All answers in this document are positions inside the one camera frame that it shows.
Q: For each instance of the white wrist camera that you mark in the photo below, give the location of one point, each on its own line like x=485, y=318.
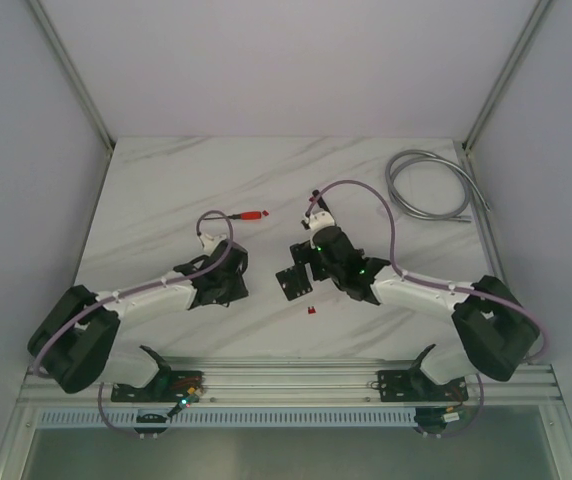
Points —
x=210, y=243
x=318, y=221

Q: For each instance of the black handle claw hammer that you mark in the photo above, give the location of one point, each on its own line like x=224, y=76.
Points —
x=319, y=201

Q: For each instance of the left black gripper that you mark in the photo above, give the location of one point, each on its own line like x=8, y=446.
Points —
x=233, y=292

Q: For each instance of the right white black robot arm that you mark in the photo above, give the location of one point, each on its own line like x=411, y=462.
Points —
x=494, y=333

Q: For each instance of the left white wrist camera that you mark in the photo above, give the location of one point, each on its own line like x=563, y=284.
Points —
x=210, y=243

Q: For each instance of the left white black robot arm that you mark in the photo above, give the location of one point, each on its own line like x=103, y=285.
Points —
x=77, y=344

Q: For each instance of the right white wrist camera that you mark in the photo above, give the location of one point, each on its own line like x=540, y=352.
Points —
x=318, y=221

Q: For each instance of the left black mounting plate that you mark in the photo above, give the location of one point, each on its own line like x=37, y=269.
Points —
x=173, y=388

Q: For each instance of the black mounting plate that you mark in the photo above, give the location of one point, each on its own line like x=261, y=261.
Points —
x=406, y=386
x=173, y=388

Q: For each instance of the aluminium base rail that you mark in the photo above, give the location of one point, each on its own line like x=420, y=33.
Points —
x=299, y=382

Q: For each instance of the aluminium frame post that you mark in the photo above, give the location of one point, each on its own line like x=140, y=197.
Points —
x=64, y=60
x=509, y=70

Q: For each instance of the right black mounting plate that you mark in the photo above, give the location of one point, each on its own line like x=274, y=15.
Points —
x=406, y=386

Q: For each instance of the white slotted cable duct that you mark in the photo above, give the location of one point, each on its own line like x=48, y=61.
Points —
x=233, y=417

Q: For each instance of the red handle screwdriver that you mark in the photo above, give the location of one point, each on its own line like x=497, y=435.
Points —
x=246, y=216

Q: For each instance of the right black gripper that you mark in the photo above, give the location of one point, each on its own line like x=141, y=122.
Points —
x=306, y=253

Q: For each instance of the black fuse box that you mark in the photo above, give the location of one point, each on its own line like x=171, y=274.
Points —
x=294, y=282

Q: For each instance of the left aluminium frame post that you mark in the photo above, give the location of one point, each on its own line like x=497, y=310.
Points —
x=64, y=60

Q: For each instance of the right aluminium frame post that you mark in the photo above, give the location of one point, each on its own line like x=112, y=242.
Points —
x=509, y=70

